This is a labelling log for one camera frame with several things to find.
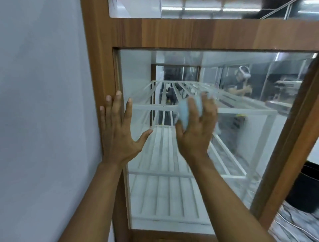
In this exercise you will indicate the black plastic bucket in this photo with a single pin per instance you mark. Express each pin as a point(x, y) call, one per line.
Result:
point(304, 187)

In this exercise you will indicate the light blue cleaning cloth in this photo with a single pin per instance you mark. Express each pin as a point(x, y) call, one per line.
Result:
point(183, 114)

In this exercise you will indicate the person's left hand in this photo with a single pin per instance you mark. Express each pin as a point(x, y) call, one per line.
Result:
point(117, 139)

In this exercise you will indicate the narrow glass panel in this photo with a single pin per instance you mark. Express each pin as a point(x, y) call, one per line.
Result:
point(139, 64)

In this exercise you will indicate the wooden framed display cabinet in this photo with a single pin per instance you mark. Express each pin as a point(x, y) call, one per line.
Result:
point(174, 32)

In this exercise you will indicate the person's right hand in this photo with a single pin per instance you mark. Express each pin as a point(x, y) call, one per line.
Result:
point(199, 134)

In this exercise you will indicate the person's left forearm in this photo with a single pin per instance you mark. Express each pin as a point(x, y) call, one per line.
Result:
point(92, 207)

